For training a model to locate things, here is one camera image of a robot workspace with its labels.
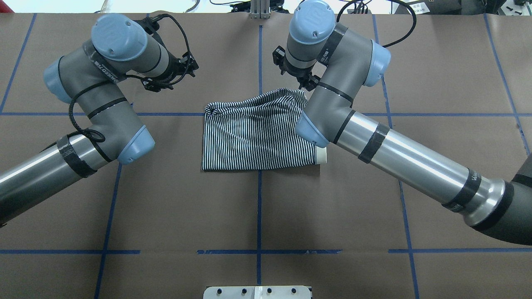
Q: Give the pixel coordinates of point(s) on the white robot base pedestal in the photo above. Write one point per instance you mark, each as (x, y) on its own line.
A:
(259, 292)

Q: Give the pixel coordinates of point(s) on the striped polo shirt white collar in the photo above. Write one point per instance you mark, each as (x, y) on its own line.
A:
(257, 134)

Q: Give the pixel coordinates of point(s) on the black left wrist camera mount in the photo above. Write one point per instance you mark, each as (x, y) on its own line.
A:
(151, 26)

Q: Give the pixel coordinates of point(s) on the aluminium frame post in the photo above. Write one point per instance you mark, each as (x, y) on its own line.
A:
(260, 9)

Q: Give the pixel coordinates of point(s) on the black box with label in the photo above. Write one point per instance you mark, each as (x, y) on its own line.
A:
(436, 7)

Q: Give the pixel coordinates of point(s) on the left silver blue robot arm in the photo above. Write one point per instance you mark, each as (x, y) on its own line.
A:
(106, 126)

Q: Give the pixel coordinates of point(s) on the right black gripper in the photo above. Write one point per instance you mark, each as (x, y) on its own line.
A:
(306, 78)

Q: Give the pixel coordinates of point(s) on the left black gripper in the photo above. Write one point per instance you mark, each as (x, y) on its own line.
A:
(175, 69)

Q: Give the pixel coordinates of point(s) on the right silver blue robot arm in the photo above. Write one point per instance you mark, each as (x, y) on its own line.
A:
(334, 62)

